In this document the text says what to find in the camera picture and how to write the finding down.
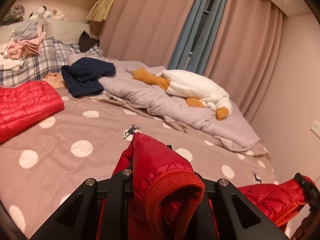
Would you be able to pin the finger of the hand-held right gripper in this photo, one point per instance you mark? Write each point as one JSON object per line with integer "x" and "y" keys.
{"x": 311, "y": 192}

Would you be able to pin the grey pillow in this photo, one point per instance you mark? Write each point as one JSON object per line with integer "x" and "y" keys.
{"x": 65, "y": 31}

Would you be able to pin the plaid blanket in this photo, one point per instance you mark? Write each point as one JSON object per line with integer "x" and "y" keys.
{"x": 45, "y": 55}

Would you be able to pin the black garment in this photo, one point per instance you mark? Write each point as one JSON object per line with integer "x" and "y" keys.
{"x": 86, "y": 41}

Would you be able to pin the grey folded garment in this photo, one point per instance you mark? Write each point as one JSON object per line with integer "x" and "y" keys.
{"x": 27, "y": 28}

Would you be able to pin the pink curtain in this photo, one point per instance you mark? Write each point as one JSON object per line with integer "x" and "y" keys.
{"x": 150, "y": 20}
{"x": 245, "y": 42}

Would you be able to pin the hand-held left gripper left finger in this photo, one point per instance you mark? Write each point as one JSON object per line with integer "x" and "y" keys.
{"x": 122, "y": 180}

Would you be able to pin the red down jacket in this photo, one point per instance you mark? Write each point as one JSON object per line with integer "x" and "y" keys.
{"x": 25, "y": 105}
{"x": 160, "y": 170}

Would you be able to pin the folded red down jacket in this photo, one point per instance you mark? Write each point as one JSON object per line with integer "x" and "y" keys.
{"x": 25, "y": 105}

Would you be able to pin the lilac quilt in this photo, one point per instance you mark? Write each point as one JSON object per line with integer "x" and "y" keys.
{"x": 162, "y": 102}

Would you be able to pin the cream plush toy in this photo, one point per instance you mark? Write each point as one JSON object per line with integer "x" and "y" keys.
{"x": 56, "y": 15}

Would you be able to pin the pink folded garment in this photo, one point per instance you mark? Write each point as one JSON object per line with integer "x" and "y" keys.
{"x": 25, "y": 46}

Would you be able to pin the navy blue garment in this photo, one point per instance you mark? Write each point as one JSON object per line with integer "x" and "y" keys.
{"x": 87, "y": 75}

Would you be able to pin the white goose plush toy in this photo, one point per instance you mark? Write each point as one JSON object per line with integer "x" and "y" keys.
{"x": 195, "y": 85}

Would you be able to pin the green knitted item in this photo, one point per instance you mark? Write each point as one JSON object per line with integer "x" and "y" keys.
{"x": 12, "y": 15}

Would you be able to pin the beige pleated hanging cloth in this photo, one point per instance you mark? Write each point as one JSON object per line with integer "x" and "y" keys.
{"x": 101, "y": 7}

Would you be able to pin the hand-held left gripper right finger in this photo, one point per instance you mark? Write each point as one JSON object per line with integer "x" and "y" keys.
{"x": 212, "y": 187}

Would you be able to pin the peach garment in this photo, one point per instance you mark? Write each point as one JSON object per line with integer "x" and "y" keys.
{"x": 53, "y": 78}

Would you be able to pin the blue curtain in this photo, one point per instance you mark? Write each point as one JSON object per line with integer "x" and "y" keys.
{"x": 185, "y": 42}

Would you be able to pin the black and white plush toy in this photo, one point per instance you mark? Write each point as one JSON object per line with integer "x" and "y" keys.
{"x": 37, "y": 12}

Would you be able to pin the white printed garment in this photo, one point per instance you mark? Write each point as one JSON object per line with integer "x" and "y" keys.
{"x": 10, "y": 63}

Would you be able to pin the white wall socket strip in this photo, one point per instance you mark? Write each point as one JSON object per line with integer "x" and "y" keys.
{"x": 315, "y": 130}

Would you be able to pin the polka dot bed sheet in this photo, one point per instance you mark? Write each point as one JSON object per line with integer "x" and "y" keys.
{"x": 87, "y": 130}

